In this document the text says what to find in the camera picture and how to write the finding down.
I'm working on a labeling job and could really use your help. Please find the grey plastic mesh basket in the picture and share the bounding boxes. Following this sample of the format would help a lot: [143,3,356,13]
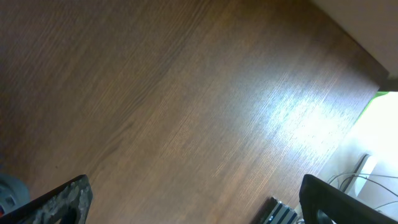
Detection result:
[1,173,30,216]

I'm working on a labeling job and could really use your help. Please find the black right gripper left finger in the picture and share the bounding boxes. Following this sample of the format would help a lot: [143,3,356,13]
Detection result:
[1,174,93,224]

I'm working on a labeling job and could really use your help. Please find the aluminium frame rail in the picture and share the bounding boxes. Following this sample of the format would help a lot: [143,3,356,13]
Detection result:
[252,197,299,224]

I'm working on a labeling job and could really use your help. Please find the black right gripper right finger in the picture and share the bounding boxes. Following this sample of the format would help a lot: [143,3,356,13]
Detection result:
[299,174,397,224]

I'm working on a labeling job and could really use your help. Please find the thin grey floor cables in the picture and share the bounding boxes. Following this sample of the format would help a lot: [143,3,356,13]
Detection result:
[328,172,398,211]

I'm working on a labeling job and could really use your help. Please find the white power strip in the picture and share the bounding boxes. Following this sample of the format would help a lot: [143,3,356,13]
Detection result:
[338,154,378,197]

